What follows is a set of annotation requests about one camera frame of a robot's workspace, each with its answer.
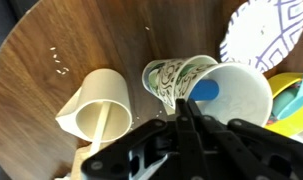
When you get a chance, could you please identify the wooden stirrer stick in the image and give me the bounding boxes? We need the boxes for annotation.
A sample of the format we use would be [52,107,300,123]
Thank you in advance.
[89,102,111,155]

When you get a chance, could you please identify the teal spoon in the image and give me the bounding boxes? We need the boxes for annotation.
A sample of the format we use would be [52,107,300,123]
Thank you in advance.
[278,78,303,120]

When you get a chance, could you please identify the patterned paper cup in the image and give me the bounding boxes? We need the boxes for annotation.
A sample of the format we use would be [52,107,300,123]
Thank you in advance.
[142,55,272,127]

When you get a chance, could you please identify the purple patterned paper plate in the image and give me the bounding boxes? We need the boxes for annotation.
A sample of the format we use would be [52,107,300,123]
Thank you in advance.
[220,0,303,73]

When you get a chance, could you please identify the yellow bowl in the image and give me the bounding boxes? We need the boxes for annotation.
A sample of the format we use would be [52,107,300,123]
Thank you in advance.
[265,73,303,137]

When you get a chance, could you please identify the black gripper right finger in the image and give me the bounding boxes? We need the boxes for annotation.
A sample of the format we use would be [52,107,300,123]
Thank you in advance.
[187,100,303,180]

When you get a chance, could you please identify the cream plastic pitcher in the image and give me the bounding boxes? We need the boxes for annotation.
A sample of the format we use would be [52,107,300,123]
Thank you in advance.
[55,69,132,142]

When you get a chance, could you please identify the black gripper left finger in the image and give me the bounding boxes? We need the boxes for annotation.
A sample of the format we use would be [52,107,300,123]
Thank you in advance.
[81,99,198,180]

